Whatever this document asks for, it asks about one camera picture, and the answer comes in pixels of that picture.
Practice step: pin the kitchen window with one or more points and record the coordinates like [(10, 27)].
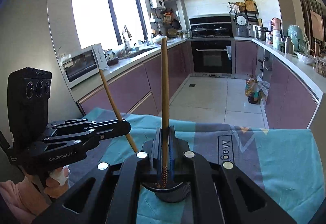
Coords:
[(102, 21)]

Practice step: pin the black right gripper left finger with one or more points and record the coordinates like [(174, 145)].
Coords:
[(153, 149)]

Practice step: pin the pink kettle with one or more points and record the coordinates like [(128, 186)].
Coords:
[(276, 25)]

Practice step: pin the dark soy sauce bottle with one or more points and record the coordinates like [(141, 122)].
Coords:
[(254, 91)]

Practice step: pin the purple lower cabinets right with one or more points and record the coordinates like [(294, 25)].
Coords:
[(293, 98)]

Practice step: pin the teal patterned tablecloth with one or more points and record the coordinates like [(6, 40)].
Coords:
[(284, 163)]

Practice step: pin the kitchen sink faucet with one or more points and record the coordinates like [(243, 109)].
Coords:
[(127, 37)]

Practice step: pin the white microwave oven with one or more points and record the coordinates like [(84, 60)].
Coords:
[(83, 64)]

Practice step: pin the brown chopstick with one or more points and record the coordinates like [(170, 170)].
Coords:
[(116, 111), (165, 113)]

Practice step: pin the purple cabinets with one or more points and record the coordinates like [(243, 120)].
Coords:
[(135, 85), (293, 98)]

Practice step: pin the left hand with bandage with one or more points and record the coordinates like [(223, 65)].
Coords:
[(57, 182)]

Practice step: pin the steel thermos bottle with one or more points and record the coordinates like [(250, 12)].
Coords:
[(289, 47)]

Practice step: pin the mint green appliance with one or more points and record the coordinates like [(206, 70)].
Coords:
[(299, 39)]

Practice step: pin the steel stock pot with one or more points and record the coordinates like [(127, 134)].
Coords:
[(260, 32)]

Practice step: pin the cooking oil bottle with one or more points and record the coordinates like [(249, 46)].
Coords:
[(248, 84)]

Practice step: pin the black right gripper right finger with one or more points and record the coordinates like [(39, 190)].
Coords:
[(177, 147)]

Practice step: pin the black built-in oven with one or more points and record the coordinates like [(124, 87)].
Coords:
[(212, 56)]

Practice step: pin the pink sleeve forearm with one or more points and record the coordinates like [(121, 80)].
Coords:
[(21, 202)]

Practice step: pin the black range hood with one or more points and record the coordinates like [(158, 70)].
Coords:
[(211, 26)]

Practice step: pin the purple lower cabinets left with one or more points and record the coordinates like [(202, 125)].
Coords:
[(135, 85)]

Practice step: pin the black camera box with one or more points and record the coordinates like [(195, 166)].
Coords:
[(28, 91)]

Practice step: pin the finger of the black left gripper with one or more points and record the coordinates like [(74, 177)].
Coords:
[(110, 129)]

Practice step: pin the white bowl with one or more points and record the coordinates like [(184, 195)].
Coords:
[(305, 58)]

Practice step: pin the black mesh utensil cup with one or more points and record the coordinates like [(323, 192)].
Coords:
[(175, 192)]

